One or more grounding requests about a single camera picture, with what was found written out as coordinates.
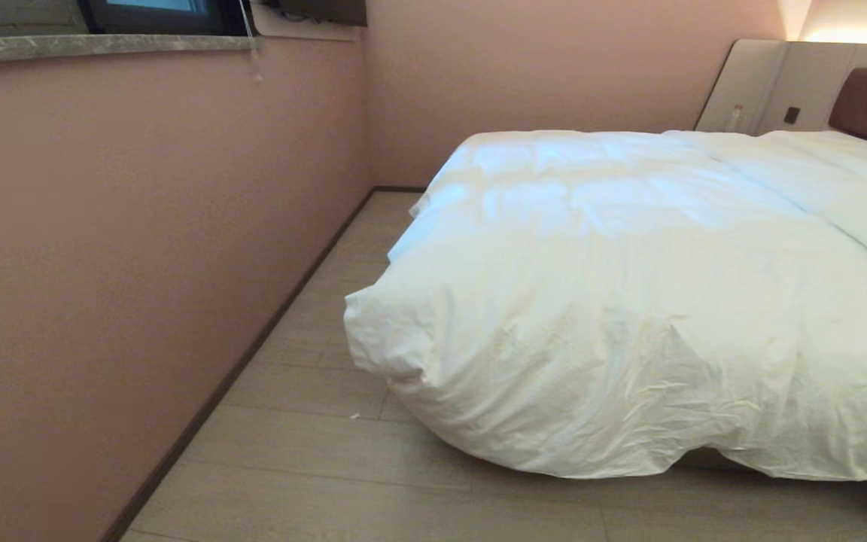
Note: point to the white duvet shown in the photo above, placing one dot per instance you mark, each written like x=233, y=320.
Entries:
x=629, y=301

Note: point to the bed base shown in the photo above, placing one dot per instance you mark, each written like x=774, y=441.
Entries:
x=712, y=459

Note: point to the dark skirting board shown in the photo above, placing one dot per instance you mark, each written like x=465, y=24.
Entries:
x=253, y=354

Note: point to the clear plastic bottle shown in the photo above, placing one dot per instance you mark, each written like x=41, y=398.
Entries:
x=735, y=118

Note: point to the beige padded headboard panel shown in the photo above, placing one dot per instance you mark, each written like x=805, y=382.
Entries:
x=772, y=86

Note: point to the grey marble window sill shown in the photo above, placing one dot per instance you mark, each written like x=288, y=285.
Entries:
x=95, y=47

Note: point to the dark wall switch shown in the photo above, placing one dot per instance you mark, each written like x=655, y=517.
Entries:
x=792, y=115

